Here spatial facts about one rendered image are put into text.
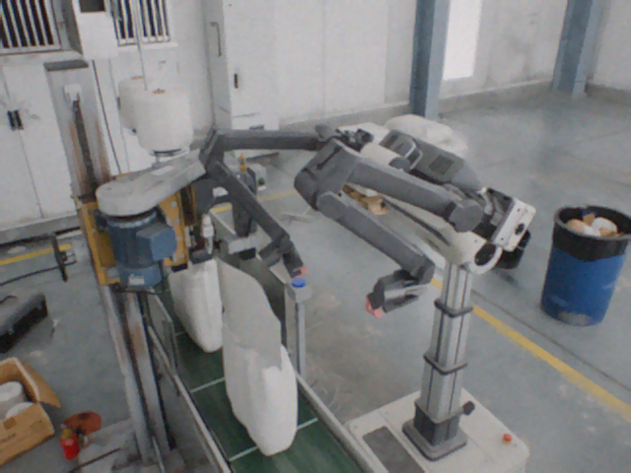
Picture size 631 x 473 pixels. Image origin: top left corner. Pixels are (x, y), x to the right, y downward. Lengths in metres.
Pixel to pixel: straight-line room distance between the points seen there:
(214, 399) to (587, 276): 2.27
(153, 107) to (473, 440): 1.79
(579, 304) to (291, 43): 4.46
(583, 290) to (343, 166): 2.70
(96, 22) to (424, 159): 2.92
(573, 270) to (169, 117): 2.59
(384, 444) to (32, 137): 3.46
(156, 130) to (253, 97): 4.19
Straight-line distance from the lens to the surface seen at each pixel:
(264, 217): 1.72
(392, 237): 1.16
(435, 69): 7.53
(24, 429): 2.88
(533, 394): 3.08
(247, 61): 5.68
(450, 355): 2.01
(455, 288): 1.85
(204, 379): 2.46
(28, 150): 4.59
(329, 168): 0.98
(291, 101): 6.69
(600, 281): 3.52
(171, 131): 1.62
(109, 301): 2.08
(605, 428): 3.05
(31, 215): 4.76
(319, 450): 2.14
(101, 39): 4.01
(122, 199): 1.63
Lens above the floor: 2.02
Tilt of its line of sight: 29 degrees down
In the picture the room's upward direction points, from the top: straight up
